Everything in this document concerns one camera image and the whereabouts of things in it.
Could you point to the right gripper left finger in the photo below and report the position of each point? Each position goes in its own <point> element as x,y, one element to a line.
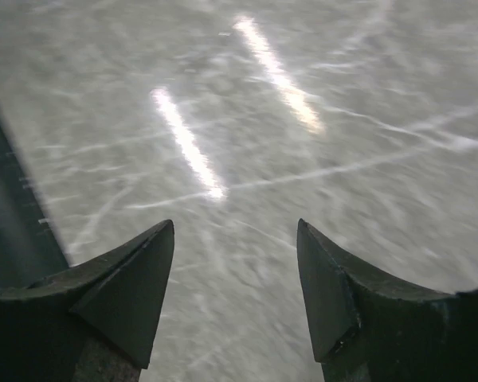
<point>93,322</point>

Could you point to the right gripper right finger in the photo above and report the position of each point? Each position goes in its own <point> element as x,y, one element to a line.
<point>368,325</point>

